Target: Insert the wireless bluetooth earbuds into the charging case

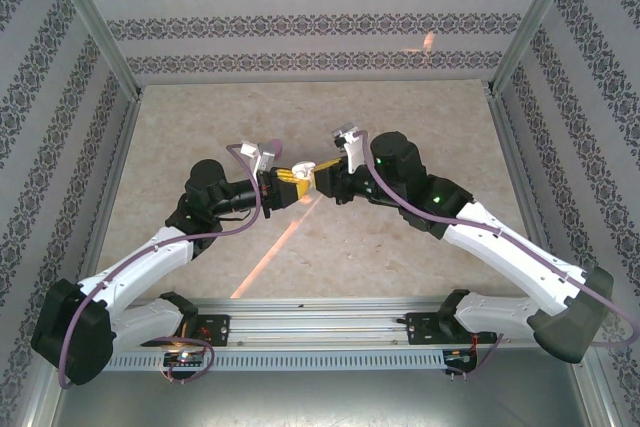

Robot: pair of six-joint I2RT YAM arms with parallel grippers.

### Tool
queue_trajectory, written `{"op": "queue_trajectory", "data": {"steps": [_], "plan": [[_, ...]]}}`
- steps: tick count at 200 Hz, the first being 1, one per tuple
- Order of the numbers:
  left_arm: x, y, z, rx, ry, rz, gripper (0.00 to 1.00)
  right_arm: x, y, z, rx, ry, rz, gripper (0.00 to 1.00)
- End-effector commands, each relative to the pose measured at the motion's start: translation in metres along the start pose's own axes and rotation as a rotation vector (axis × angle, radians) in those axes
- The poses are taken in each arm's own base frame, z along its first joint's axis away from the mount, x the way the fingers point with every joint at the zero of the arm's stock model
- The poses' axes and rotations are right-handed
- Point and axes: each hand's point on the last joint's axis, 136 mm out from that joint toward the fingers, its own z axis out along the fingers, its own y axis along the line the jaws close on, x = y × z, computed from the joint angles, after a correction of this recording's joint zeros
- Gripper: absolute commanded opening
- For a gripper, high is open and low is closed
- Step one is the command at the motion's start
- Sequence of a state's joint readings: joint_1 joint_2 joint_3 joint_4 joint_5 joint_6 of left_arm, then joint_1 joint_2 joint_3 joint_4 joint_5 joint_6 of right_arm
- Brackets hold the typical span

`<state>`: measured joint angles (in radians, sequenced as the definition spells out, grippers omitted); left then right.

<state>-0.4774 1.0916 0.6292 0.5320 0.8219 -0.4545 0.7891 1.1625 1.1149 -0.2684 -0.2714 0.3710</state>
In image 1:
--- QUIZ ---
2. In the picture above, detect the grey metal base sheet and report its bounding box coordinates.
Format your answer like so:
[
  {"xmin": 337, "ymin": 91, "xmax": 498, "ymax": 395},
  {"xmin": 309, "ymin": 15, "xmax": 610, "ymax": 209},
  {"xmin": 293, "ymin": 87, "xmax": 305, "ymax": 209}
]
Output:
[{"xmin": 49, "ymin": 369, "xmax": 591, "ymax": 427}]

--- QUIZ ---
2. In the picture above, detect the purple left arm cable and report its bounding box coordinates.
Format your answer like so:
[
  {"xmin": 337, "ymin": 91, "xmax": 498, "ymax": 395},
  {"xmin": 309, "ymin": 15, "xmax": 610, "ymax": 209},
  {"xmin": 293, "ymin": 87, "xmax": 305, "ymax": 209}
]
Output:
[{"xmin": 57, "ymin": 141, "xmax": 265, "ymax": 391}]

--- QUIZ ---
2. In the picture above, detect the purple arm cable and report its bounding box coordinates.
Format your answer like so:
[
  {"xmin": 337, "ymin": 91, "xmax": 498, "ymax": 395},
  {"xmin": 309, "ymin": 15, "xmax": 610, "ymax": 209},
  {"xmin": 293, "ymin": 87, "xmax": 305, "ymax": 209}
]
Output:
[
  {"xmin": 57, "ymin": 141, "xmax": 265, "ymax": 391},
  {"xmin": 354, "ymin": 129, "xmax": 640, "ymax": 383}
]

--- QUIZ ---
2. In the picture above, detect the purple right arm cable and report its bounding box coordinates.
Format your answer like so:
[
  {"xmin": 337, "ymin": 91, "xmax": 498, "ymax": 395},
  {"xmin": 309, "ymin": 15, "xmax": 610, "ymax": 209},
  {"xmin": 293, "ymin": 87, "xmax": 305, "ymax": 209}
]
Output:
[{"xmin": 354, "ymin": 129, "xmax": 640, "ymax": 383}]

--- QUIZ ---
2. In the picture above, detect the aluminium side frame rail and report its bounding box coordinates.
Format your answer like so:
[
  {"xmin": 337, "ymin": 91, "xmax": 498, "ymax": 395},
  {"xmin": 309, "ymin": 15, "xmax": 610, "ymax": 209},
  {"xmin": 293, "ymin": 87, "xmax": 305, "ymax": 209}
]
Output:
[
  {"xmin": 74, "ymin": 94, "xmax": 145, "ymax": 298},
  {"xmin": 485, "ymin": 89, "xmax": 556, "ymax": 273}
]

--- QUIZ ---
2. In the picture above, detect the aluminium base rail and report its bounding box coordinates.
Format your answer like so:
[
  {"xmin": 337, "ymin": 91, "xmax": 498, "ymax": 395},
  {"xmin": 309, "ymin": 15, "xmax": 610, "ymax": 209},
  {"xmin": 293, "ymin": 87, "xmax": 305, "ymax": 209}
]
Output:
[{"xmin": 119, "ymin": 296, "xmax": 551, "ymax": 349}]

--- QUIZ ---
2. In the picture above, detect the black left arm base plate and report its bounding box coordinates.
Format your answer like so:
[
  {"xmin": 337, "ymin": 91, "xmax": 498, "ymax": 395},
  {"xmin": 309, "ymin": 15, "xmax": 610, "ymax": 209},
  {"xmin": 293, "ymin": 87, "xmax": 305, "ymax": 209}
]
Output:
[{"xmin": 139, "ymin": 314, "xmax": 231, "ymax": 348}]

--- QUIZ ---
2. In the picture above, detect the white perforated cable duct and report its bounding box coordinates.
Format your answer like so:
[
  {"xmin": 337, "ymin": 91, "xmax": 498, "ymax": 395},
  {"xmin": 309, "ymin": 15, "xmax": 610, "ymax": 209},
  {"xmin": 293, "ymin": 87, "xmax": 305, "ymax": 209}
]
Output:
[{"xmin": 107, "ymin": 349, "xmax": 481, "ymax": 372}]

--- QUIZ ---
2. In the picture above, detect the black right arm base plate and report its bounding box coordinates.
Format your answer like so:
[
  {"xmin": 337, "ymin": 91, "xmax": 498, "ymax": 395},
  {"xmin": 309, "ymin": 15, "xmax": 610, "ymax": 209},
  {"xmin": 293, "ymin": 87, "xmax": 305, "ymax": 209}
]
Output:
[{"xmin": 405, "ymin": 311, "xmax": 499, "ymax": 347}]

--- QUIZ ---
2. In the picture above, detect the aluminium frame post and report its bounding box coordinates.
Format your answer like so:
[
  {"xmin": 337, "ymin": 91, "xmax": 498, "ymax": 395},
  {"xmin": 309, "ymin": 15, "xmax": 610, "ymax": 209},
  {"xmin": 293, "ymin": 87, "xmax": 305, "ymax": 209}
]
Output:
[
  {"xmin": 487, "ymin": 0, "xmax": 587, "ymax": 98},
  {"xmin": 39, "ymin": 0, "xmax": 146, "ymax": 101}
]

